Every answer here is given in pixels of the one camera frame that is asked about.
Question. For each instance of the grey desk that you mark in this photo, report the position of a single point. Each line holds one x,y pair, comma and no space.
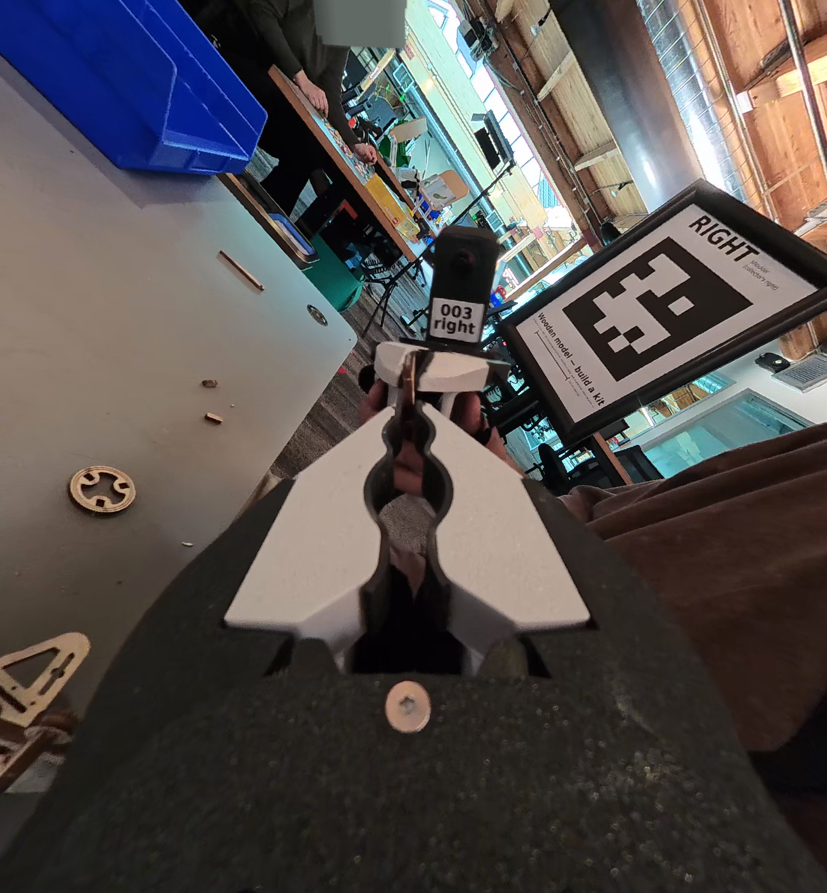
141,314

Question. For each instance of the person's right hand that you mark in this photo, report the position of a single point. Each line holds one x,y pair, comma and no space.
473,413

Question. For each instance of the black framed marker sign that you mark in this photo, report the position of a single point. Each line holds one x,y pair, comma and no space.
658,314

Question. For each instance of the blue plastic bin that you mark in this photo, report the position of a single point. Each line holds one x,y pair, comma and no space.
141,77

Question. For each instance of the small wooden stick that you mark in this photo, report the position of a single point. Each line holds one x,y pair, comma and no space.
240,271

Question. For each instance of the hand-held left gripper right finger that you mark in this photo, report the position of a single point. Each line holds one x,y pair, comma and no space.
511,551

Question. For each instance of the black studio light panel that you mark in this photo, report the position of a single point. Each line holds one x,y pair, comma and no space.
490,139

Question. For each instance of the green waste bin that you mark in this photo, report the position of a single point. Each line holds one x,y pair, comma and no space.
337,279

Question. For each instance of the person's brown clothing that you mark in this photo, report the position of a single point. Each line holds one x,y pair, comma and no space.
734,628

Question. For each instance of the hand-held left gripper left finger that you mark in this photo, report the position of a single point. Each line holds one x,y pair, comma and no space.
302,551

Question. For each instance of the grey wall vent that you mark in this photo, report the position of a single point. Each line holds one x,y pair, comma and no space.
815,371

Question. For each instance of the silver ventilation duct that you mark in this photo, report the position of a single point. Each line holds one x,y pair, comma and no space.
630,104

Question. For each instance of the round desk grommet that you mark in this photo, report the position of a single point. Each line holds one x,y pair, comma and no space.
317,315

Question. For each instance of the wooden background table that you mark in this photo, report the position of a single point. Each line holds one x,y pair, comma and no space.
337,146

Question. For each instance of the wooden model assembly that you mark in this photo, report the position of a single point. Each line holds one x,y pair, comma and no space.
37,670

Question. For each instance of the yellow box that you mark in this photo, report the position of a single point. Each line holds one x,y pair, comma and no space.
385,199

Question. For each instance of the person's right forearm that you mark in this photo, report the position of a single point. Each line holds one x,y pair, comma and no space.
734,467

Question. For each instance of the small wooden piece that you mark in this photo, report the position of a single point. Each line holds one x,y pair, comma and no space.
408,391

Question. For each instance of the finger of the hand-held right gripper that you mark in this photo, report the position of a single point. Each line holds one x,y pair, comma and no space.
391,363
455,373

